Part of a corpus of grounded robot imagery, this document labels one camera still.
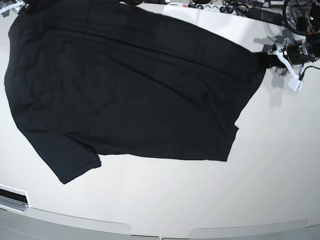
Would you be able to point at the black t-shirt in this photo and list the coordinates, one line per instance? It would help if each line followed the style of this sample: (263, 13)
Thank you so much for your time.
(87, 78)

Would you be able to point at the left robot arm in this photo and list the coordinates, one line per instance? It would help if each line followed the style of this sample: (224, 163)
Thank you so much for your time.
(302, 20)

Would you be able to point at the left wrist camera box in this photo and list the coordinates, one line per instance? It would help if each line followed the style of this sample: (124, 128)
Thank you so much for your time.
(295, 84)

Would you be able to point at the white slotted table fixture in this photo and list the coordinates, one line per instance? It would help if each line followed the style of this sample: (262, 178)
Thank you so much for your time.
(14, 199)

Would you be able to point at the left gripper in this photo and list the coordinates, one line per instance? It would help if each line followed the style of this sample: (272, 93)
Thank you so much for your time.
(298, 52)

